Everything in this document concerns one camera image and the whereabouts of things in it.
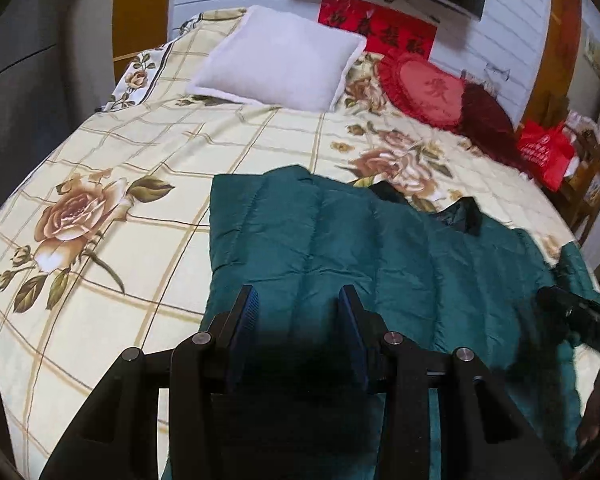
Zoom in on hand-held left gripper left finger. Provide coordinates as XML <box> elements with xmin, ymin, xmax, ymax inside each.
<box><xmin>40</xmin><ymin>284</ymin><xmax>259</xmax><ymax>480</ymax></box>

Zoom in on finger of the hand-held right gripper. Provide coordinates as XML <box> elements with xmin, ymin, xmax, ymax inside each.
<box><xmin>536</xmin><ymin>285</ymin><xmax>600</xmax><ymax>357</ymax></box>

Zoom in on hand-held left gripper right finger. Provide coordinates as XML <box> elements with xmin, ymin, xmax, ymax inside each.
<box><xmin>339</xmin><ymin>284</ymin><xmax>567</xmax><ymax>480</ymax></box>

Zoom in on green puffer jacket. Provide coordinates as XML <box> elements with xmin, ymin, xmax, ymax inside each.
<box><xmin>164</xmin><ymin>164</ymin><xmax>600</xmax><ymax>480</ymax></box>

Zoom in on floral checked bed blanket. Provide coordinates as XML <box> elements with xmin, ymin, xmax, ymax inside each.
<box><xmin>0</xmin><ymin>7</ymin><xmax>600</xmax><ymax>480</ymax></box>

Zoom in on wooden chair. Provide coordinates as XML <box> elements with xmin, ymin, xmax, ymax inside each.
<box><xmin>555</xmin><ymin>124</ymin><xmax>600</xmax><ymax>247</ymax></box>

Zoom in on red shopping bag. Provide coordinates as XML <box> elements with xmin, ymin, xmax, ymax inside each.
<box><xmin>516</xmin><ymin>119</ymin><xmax>577</xmax><ymax>192</ymax></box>

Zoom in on dark red cushion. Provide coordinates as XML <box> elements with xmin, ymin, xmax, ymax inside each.
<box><xmin>456</xmin><ymin>82</ymin><xmax>525</xmax><ymax>173</ymax></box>

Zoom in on red heart-shaped cushion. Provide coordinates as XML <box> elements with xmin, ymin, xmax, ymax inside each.
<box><xmin>377</xmin><ymin>52</ymin><xmax>467</xmax><ymax>132</ymax></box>

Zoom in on white pillow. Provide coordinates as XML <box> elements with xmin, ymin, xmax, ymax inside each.
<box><xmin>186</xmin><ymin>5</ymin><xmax>369</xmax><ymax>112</ymax></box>

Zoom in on grey wardrobe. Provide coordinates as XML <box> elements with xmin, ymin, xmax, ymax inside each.
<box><xmin>0</xmin><ymin>0</ymin><xmax>117</xmax><ymax>171</ymax></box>

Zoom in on framed wall picture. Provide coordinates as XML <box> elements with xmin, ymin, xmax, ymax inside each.
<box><xmin>582</xmin><ymin>29</ymin><xmax>600</xmax><ymax>82</ymax></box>

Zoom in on red wall banner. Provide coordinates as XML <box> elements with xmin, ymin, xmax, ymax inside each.
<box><xmin>318</xmin><ymin>0</ymin><xmax>440</xmax><ymax>62</ymax></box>

